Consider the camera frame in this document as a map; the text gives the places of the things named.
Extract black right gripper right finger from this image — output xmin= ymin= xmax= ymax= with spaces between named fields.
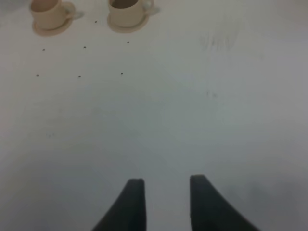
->
xmin=190 ymin=175 xmax=258 ymax=231

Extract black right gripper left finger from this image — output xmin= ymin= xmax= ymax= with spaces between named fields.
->
xmin=93 ymin=179 xmax=146 ymax=231

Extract beige right cup saucer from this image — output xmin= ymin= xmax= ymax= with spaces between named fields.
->
xmin=107 ymin=15 xmax=150 ymax=33

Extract beige cup saucer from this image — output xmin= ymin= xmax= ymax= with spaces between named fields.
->
xmin=107 ymin=15 xmax=150 ymax=33
xmin=32 ymin=18 xmax=73 ymax=37

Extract beige left cup saucer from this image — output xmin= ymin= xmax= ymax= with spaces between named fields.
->
xmin=32 ymin=18 xmax=73 ymax=37

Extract beige right teacup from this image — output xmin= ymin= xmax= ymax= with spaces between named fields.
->
xmin=108 ymin=0 xmax=154 ymax=28

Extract beige teacup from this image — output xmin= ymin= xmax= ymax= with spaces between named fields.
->
xmin=30 ymin=0 xmax=76 ymax=30
xmin=108 ymin=0 xmax=154 ymax=28

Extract beige left teacup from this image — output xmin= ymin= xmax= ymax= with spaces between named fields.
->
xmin=30 ymin=0 xmax=76 ymax=30

